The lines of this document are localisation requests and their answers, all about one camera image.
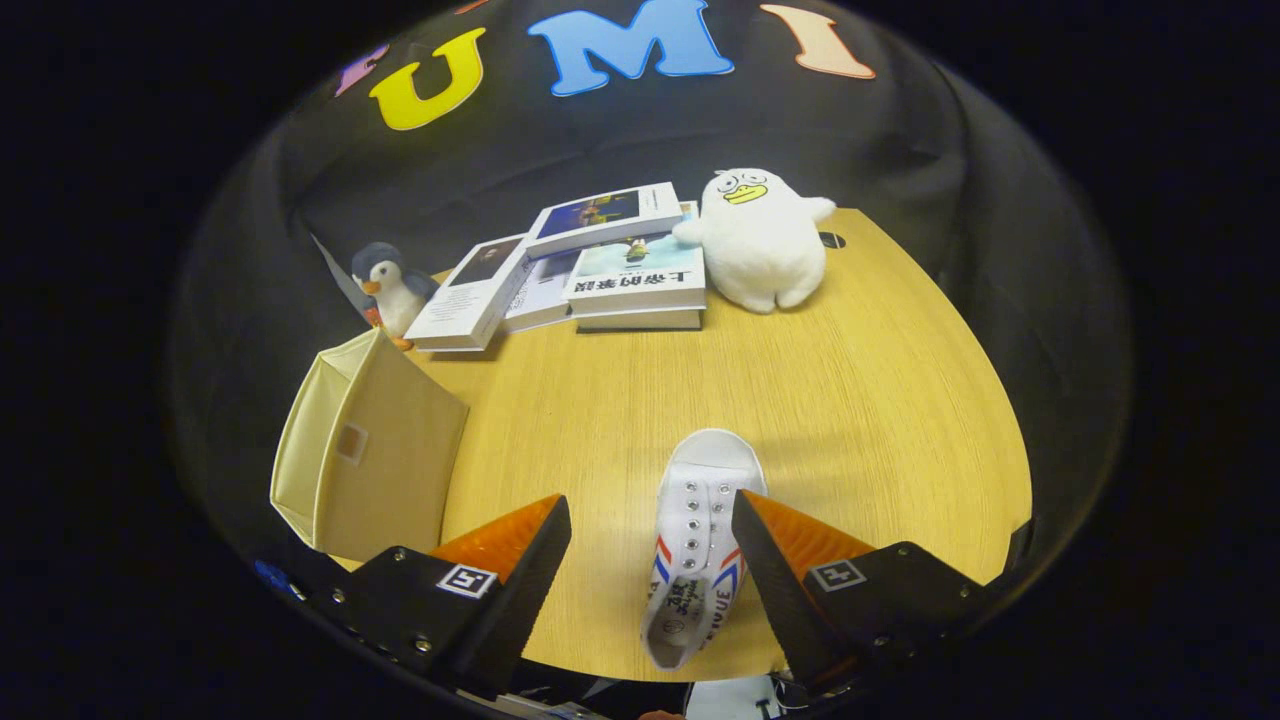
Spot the thick grey book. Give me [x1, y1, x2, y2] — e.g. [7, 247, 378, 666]
[575, 308, 705, 334]

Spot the white book grey text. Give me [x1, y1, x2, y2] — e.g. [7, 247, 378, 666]
[500, 250, 582, 334]

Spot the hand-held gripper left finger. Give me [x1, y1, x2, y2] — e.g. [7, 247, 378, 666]
[305, 493, 573, 701]

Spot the white striped canvas shoe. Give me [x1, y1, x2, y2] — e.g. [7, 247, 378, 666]
[640, 430, 769, 672]

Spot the white book dark blue picture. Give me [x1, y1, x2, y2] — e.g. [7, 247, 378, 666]
[522, 182, 686, 262]

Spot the grey penguin plush toy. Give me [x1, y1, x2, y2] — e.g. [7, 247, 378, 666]
[350, 242, 442, 352]

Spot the teal cover book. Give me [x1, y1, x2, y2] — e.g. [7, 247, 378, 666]
[565, 205, 708, 317]

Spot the white book portrait cover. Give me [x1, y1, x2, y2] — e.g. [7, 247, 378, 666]
[403, 233, 532, 354]

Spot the white duck plush toy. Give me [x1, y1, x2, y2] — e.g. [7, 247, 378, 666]
[672, 168, 838, 315]

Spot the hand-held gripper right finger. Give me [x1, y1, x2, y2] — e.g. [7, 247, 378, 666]
[730, 490, 1001, 693]

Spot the beige fabric storage box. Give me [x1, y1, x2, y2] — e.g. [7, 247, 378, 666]
[270, 328, 471, 564]

